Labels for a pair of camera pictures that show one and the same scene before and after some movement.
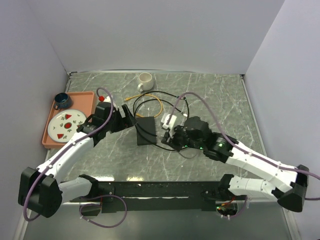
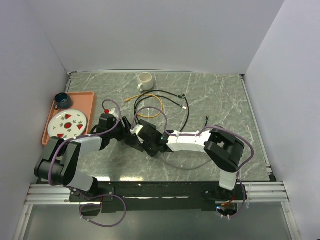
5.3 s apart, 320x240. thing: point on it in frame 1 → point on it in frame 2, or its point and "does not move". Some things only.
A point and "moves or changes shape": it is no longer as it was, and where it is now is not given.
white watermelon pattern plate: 63,124 does not move
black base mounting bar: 143,196 does not move
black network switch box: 146,130 moves or changes shape
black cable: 171,103 moves or changes shape
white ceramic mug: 146,81 does not move
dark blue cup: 61,101 does not move
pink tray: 82,102 does not move
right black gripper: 172,141 → 152,154
